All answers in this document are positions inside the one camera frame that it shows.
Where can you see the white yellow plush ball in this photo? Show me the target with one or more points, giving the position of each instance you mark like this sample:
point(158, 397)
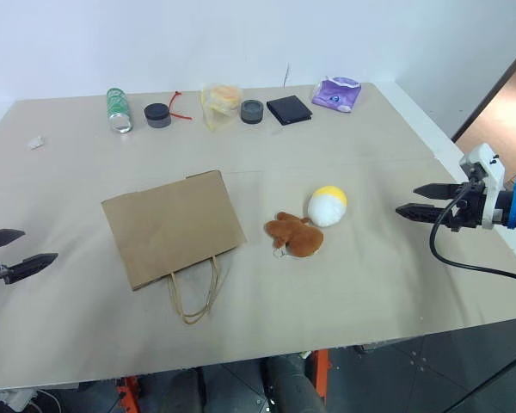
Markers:
point(327, 207)

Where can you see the small white plastic scrap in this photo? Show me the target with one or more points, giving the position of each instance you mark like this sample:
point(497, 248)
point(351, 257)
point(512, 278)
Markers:
point(36, 143)

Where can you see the dark rounded shape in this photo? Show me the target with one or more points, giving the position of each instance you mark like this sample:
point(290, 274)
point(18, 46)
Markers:
point(294, 385)

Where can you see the dark grey jar, black lid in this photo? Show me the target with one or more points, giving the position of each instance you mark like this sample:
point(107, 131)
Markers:
point(157, 116)

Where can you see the orange table leg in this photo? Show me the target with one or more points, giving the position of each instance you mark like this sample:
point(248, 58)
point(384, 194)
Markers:
point(321, 378)
point(127, 393)

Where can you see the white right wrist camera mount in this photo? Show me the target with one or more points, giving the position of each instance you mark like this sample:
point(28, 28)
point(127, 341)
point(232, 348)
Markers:
point(492, 172)

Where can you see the black wallet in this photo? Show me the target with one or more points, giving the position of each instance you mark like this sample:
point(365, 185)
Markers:
point(289, 110)

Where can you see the dark door frame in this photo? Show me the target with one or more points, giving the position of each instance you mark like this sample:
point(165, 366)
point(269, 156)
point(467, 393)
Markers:
point(494, 86)

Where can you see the brown paper bag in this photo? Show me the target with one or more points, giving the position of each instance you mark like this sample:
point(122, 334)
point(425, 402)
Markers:
point(172, 228)

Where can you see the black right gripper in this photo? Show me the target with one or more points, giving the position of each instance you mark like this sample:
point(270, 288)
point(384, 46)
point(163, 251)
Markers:
point(471, 213)

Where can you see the grey round open jar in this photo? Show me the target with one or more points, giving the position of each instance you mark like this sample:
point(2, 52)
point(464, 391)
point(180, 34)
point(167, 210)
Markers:
point(252, 112)

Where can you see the brown plush toy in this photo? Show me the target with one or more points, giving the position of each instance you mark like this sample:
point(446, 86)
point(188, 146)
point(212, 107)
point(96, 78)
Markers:
point(299, 236)

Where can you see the clear bottle with green label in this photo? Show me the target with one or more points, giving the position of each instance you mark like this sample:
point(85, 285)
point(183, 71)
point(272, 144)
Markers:
point(118, 110)

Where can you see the purple wipes packet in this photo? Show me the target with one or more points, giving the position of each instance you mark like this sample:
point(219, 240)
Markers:
point(336, 94)

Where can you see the clear bag with yellow contents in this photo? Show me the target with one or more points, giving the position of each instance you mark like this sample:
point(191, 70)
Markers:
point(219, 106)

